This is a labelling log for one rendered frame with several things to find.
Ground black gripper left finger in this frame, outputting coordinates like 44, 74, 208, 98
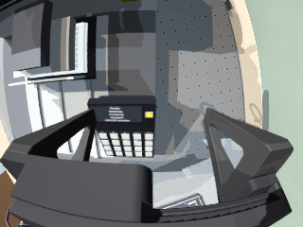
7, 109, 97, 162

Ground grey perforated base plate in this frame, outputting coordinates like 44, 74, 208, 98
89, 0, 245, 208

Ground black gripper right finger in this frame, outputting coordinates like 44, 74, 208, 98
204, 108, 294, 203

